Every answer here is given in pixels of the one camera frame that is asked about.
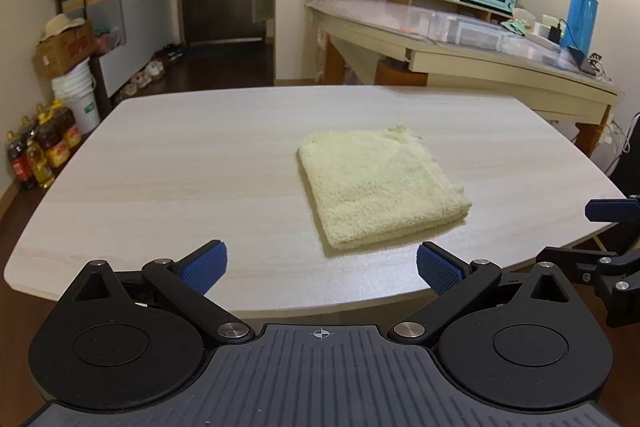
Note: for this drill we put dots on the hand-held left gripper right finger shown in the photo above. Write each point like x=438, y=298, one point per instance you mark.
x=440, y=269

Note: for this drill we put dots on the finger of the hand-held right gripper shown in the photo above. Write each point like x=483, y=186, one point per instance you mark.
x=575, y=263
x=612, y=210

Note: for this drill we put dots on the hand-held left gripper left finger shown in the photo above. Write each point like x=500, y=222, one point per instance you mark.
x=205, y=267

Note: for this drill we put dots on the cream terry towel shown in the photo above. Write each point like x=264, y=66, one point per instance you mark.
x=375, y=187

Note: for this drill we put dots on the dark object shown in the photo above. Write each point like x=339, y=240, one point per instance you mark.
x=630, y=162

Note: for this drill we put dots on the dark smartphone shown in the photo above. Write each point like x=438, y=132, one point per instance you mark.
x=582, y=59

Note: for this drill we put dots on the black charger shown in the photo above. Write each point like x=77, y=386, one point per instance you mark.
x=555, y=34

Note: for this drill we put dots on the blue thermos flask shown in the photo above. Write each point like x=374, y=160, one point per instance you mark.
x=580, y=19

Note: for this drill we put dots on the white small box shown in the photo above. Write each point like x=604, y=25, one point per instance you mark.
x=544, y=26

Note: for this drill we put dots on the group of cooking oil bottles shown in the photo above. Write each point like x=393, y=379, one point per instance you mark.
x=47, y=144

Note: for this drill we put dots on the row of shoes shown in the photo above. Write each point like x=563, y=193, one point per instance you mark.
x=150, y=72

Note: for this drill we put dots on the glass-topped dining table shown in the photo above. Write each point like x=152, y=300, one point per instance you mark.
x=450, y=63

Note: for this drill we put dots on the white plastic bucket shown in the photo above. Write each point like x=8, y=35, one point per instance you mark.
x=77, y=99

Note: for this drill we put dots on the colourful cloth pile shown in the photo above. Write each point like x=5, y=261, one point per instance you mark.
x=107, y=39

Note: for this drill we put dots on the cardboard box red print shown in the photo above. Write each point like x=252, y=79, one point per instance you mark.
x=65, y=54

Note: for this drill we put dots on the grey white storage cabinet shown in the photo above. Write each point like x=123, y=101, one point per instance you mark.
x=140, y=2

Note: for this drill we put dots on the straw hat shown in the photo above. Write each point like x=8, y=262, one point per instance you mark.
x=62, y=26

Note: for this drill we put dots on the clear wall box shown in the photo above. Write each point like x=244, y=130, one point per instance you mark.
x=261, y=7

